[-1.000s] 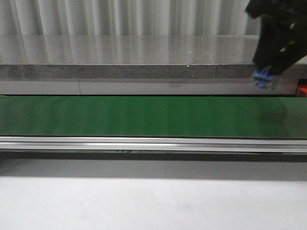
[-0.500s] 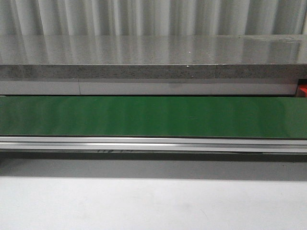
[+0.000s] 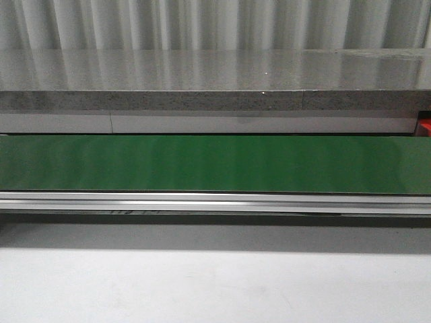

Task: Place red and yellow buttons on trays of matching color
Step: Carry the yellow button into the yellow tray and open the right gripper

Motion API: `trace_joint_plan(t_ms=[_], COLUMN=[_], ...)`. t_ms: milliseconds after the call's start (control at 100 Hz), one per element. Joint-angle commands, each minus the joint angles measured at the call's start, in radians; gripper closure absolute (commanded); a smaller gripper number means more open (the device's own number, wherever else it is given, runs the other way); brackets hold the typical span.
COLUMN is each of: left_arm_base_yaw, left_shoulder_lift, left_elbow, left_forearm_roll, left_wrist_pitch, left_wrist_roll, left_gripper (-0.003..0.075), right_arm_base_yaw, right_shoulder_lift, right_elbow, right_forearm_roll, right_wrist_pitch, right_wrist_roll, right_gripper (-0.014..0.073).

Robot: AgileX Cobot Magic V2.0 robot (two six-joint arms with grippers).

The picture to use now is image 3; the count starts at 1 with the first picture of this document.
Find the white panel under ledge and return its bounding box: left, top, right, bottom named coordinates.
left=1, top=110, right=418, bottom=134

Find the red plastic tray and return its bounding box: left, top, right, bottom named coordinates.
left=417, top=118, right=431, bottom=137

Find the green conveyor belt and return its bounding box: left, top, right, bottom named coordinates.
left=1, top=135, right=430, bottom=194

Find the grey stone counter ledge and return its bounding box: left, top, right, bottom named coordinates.
left=1, top=49, right=430, bottom=115

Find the aluminium conveyor frame rail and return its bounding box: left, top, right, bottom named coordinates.
left=1, top=192, right=430, bottom=216

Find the white pleated curtain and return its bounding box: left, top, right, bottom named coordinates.
left=1, top=1, right=430, bottom=50

